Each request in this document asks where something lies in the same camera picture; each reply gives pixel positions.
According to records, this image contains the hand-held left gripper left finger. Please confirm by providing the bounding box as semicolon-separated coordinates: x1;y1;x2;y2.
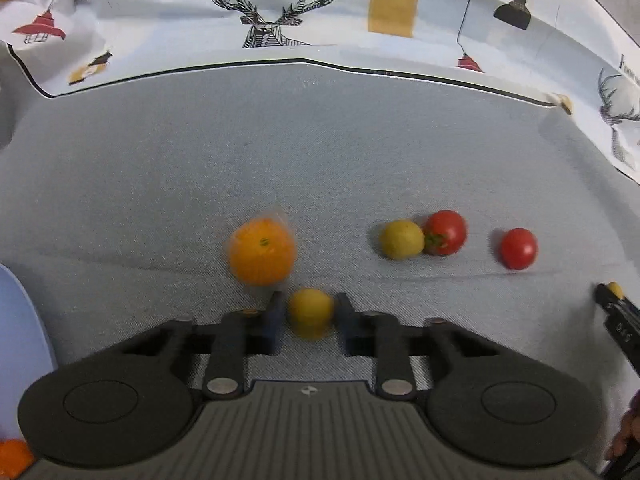
120;291;284;402

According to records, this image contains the blue plate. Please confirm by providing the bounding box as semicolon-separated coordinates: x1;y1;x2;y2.
0;264;56;441

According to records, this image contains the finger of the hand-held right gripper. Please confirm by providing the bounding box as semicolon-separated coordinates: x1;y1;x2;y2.
595;282;640;378

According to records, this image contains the red cherry tomato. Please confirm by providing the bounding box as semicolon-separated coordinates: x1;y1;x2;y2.
422;210;469;257
500;228;539;271

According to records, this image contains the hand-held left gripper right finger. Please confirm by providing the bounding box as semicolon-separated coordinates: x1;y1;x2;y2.
335;291;501;402

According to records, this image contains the grey cloth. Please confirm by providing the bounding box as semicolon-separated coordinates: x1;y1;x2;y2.
0;57;640;461

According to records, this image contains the orange mandarin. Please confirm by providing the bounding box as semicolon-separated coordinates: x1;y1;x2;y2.
0;439;35;478
227;210;297;287

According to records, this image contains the person's right hand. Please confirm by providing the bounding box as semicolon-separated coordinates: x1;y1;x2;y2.
605;392;640;461

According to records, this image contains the deer printed white cloth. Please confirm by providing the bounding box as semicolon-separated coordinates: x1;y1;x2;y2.
0;0;640;183

